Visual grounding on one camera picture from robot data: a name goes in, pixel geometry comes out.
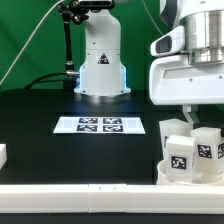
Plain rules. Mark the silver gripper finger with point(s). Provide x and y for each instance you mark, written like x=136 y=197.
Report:
x=190 y=113

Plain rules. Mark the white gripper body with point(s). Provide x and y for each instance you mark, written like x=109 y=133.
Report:
x=173 y=81

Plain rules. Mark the white round stool seat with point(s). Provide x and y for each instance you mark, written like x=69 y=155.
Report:
x=200 y=178

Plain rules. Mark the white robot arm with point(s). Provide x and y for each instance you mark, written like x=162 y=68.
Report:
x=203 y=21

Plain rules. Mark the white marker sheet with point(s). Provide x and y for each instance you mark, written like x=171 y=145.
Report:
x=99 y=125

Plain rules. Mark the black camera on mount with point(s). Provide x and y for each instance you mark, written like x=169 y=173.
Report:
x=97 y=4

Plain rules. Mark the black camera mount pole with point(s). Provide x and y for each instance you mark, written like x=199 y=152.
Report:
x=72 y=12

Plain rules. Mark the white front rail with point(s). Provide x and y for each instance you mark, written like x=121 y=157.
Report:
x=111 y=198

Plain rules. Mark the white rail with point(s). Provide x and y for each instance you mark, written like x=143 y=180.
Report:
x=111 y=198
x=3 y=155

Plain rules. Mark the white left rail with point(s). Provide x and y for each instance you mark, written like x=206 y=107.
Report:
x=3 y=155

